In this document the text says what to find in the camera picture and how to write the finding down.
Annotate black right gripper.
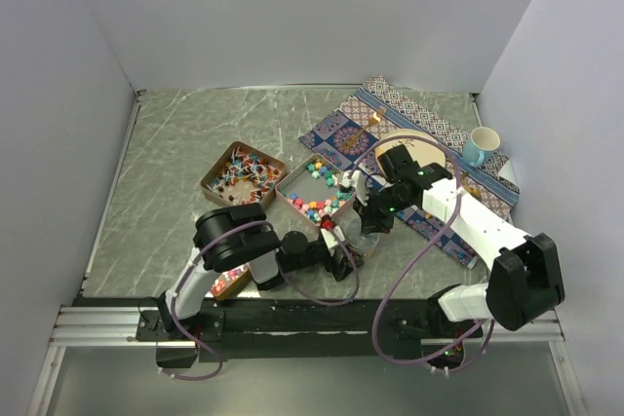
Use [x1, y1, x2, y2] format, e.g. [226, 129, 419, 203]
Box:
[353, 186, 411, 237]

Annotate clear plastic candy jar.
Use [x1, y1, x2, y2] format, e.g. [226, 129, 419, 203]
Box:
[341, 217, 380, 263]

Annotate clear jar lid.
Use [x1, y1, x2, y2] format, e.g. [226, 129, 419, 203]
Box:
[349, 233, 379, 251]

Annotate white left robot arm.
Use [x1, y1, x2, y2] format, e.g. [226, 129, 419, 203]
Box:
[157, 203, 360, 340]

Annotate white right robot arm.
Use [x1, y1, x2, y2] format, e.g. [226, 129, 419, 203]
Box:
[340, 145, 566, 337]

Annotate pink tin with star candies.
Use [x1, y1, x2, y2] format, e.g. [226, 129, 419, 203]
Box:
[277, 154, 354, 228]

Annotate cream yellow plate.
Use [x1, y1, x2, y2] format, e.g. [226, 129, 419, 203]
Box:
[374, 129, 447, 167]

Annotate gold fork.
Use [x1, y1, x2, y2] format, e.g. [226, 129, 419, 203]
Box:
[341, 106, 387, 150]

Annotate patterned placemat cloth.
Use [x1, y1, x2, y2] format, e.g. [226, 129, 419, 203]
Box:
[297, 74, 522, 270]

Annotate gold tin with gummy stars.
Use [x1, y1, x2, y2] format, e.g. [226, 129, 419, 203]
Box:
[210, 264, 251, 301]

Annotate light blue mug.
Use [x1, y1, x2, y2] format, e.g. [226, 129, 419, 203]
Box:
[462, 127, 501, 168]

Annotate gold tin with lollipops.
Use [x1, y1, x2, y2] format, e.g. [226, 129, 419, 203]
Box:
[200, 141, 288, 208]

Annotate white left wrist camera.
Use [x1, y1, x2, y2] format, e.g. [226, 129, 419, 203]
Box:
[320, 214, 345, 253]

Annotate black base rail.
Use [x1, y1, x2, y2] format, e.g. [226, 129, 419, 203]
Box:
[136, 299, 484, 369]

